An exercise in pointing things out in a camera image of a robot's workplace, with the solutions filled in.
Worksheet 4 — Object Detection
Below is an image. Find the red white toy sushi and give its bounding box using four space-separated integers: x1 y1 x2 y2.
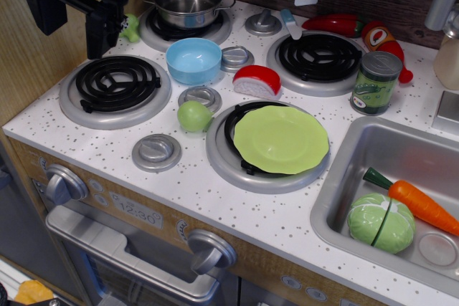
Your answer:
232 65 282 100

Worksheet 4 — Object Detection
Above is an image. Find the green plastic plate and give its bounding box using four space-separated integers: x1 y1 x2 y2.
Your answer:
233 105 329 175

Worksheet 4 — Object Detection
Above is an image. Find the green toy broccoli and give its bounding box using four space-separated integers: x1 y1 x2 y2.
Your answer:
119 14 140 43

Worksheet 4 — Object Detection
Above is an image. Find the back left black burner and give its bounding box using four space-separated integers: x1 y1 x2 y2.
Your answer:
139 7 232 52

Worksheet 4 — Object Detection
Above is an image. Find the black burner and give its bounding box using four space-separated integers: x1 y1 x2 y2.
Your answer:
59 55 171 130
139 7 232 52
265 31 365 97
206 101 330 194

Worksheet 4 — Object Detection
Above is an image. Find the front left black burner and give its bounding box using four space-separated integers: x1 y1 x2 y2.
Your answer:
59 55 171 130

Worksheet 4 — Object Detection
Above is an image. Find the stainless steel pot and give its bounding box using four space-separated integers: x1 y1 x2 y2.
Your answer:
143 0 236 29

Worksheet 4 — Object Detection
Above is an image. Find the light blue plastic bowl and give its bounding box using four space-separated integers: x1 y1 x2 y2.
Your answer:
166 38 222 85

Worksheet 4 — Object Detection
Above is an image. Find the green toy pear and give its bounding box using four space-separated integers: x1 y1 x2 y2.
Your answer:
177 100 213 132

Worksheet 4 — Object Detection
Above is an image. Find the silver stove top knob middle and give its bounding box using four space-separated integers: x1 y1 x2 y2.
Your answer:
178 85 222 113

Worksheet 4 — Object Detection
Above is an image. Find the silver stove knob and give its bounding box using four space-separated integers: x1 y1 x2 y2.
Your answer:
220 46 255 73
245 9 282 37
132 134 181 173
178 85 222 113

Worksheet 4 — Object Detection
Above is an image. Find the silver stove top knob front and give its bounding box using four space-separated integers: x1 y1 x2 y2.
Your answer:
132 134 181 173

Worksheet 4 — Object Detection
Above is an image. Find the silver stove top knob upper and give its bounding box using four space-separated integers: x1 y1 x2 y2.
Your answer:
220 46 255 73

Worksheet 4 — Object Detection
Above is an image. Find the left silver oven knob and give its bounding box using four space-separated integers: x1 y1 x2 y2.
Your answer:
44 164 89 206

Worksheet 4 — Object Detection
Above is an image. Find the silver oven knob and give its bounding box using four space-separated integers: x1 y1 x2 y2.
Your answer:
44 164 89 206
187 229 237 275

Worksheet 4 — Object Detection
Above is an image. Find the silver stove top knob back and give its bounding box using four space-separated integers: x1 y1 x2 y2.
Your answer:
245 9 282 37

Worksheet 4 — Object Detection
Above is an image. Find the front right black burner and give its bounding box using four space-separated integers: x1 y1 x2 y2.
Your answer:
206 101 330 194

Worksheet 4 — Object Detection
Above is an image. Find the back right black burner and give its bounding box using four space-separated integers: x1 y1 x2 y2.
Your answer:
265 31 365 97

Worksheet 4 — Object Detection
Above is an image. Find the red toy chili pepper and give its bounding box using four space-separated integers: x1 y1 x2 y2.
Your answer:
301 14 365 38

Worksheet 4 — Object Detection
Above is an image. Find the right silver oven knob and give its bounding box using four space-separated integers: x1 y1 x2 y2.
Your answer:
187 229 237 275

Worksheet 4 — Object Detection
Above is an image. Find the yellow object bottom left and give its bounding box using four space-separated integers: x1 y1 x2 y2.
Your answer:
14 280 54 305

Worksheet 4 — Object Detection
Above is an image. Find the red ketchup bottle toy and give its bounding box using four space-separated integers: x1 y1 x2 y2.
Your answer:
361 21 413 84

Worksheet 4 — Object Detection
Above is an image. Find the green pea can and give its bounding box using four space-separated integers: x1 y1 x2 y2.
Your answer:
350 51 403 115

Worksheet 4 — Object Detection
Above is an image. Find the metal sink basin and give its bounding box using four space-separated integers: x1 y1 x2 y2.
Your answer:
311 117 458 297

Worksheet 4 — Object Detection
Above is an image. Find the silver faucet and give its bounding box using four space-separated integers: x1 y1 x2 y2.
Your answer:
425 0 458 39

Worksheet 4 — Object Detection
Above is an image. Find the green toy cabbage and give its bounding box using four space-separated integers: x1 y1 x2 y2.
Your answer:
347 193 416 254

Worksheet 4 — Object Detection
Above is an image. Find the cream soap bottle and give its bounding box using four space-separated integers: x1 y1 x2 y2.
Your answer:
433 35 459 90

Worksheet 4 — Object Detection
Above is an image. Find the orange toy carrot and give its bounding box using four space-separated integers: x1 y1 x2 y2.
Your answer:
363 168 458 236

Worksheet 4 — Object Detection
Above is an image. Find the blue handled toy knife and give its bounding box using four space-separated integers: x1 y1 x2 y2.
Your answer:
280 9 303 40

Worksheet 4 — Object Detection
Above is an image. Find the silver oven door handle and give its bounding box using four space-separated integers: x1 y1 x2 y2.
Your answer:
46 206 219 305

